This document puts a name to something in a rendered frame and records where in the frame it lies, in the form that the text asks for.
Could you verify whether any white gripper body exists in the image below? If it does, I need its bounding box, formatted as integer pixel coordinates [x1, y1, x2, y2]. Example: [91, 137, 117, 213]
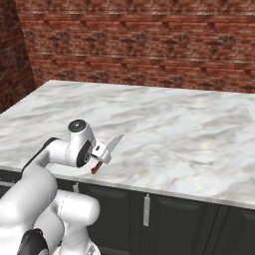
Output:
[99, 142, 113, 165]

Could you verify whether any dark cabinet door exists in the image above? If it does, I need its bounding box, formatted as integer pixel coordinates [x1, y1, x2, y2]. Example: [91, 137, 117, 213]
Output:
[77, 182, 131, 255]
[214, 206, 255, 255]
[139, 193, 220, 255]

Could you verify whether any knife with brown handle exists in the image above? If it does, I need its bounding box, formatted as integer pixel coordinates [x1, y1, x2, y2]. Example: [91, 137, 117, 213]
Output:
[90, 133, 125, 175]

